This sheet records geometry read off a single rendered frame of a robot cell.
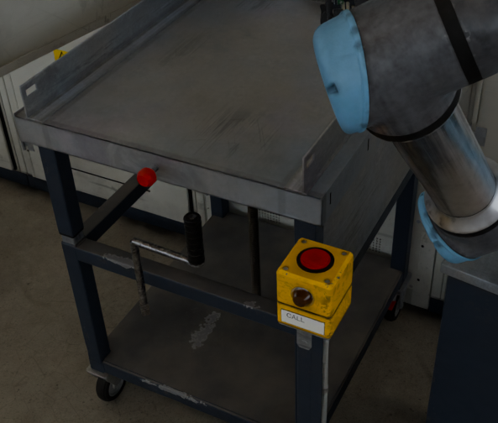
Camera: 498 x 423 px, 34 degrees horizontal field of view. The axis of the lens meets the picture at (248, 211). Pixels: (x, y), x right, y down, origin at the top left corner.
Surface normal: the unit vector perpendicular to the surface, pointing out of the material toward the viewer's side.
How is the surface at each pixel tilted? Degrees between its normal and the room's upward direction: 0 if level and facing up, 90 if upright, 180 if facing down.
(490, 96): 90
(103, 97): 0
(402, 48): 61
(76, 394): 0
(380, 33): 45
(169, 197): 90
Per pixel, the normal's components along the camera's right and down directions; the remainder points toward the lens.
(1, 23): 0.78, 0.36
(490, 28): 0.07, 0.34
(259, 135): -0.04, -0.79
